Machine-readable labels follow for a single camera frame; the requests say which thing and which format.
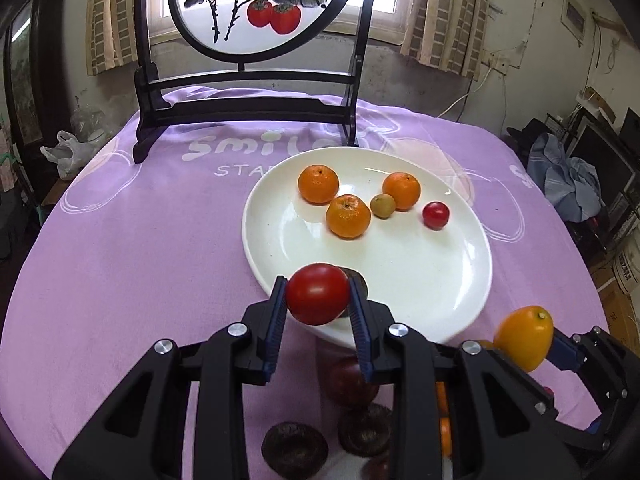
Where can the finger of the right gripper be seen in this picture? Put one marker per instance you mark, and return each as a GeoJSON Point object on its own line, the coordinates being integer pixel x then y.
{"type": "Point", "coordinates": [563, 352]}

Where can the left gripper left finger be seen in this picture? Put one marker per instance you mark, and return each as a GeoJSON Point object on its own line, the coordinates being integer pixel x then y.
{"type": "Point", "coordinates": [138, 430]}

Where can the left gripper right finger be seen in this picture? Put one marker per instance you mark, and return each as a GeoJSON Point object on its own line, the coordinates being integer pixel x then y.
{"type": "Point", "coordinates": [391, 353]}

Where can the yellow oblong tomato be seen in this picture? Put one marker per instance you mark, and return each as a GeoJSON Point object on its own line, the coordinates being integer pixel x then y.
{"type": "Point", "coordinates": [525, 336]}

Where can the dark brown fruit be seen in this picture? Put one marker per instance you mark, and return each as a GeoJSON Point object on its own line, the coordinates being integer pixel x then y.
{"type": "Point", "coordinates": [358, 290]}
{"type": "Point", "coordinates": [364, 430]}

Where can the dark purple tomato back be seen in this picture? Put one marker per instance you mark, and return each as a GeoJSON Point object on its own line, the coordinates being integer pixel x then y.
{"type": "Point", "coordinates": [344, 384]}

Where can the dark purple tomato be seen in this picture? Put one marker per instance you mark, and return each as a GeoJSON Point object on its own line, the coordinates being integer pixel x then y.
{"type": "Point", "coordinates": [344, 384]}
{"type": "Point", "coordinates": [375, 469]}

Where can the dark wrinkled fruit back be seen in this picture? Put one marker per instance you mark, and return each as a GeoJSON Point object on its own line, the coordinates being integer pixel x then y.
{"type": "Point", "coordinates": [294, 450]}

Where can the small red tomato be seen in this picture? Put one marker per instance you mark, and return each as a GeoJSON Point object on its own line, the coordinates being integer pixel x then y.
{"type": "Point", "coordinates": [317, 294]}

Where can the red cherry tomato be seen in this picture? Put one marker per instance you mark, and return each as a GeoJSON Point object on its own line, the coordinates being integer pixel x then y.
{"type": "Point", "coordinates": [435, 215]}

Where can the small green-yellow fruit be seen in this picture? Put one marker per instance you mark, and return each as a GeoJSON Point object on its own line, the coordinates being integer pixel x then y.
{"type": "Point", "coordinates": [382, 206]}

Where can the large mandarin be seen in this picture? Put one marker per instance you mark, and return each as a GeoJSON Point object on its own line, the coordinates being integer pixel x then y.
{"type": "Point", "coordinates": [404, 188]}
{"type": "Point", "coordinates": [348, 217]}

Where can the orange tomato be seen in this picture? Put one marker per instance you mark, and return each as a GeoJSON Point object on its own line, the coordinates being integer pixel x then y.
{"type": "Point", "coordinates": [445, 436]}

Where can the blue clothes pile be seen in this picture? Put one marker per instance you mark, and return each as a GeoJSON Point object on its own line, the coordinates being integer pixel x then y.
{"type": "Point", "coordinates": [570, 184]}

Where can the black monitor on rack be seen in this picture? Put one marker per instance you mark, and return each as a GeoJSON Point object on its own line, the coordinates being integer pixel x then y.
{"type": "Point", "coordinates": [596, 143]}

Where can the white oval plate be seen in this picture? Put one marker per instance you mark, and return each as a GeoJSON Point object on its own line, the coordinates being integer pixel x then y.
{"type": "Point", "coordinates": [437, 282]}

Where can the purple printed tablecloth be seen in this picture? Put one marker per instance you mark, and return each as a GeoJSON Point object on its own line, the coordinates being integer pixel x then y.
{"type": "Point", "coordinates": [138, 252]}

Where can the white plastic bag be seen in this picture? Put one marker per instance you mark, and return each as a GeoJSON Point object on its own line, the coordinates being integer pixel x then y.
{"type": "Point", "coordinates": [70, 155]}

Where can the right window curtain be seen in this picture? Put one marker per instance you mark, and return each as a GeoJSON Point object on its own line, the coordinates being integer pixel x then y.
{"type": "Point", "coordinates": [447, 35]}

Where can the window curtain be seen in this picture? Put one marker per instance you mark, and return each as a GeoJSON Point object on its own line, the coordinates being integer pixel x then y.
{"type": "Point", "coordinates": [116, 34]}
{"type": "Point", "coordinates": [447, 35]}

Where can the left window curtain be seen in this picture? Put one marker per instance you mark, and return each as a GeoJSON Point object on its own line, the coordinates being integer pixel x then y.
{"type": "Point", "coordinates": [116, 34]}

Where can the round painted screen stand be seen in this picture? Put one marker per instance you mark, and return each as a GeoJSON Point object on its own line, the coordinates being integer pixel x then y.
{"type": "Point", "coordinates": [244, 34]}

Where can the white wall socket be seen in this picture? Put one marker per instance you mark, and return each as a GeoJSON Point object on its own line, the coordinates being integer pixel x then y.
{"type": "Point", "coordinates": [497, 62]}

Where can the wall vent box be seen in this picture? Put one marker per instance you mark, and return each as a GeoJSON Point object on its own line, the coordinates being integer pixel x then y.
{"type": "Point", "coordinates": [574, 19]}

